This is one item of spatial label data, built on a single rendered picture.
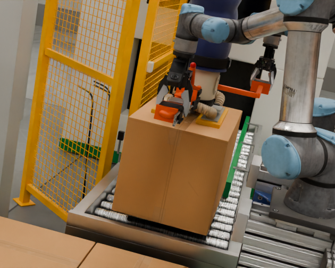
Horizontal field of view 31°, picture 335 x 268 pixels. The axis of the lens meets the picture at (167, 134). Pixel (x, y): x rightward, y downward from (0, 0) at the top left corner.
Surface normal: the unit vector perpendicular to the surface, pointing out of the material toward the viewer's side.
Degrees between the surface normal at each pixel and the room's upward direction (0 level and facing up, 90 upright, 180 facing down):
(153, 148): 90
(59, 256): 0
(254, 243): 90
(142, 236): 90
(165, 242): 90
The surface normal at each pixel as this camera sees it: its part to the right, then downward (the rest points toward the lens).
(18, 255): 0.19, -0.94
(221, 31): 0.58, 0.32
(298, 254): -0.21, 0.23
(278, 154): -0.80, 0.15
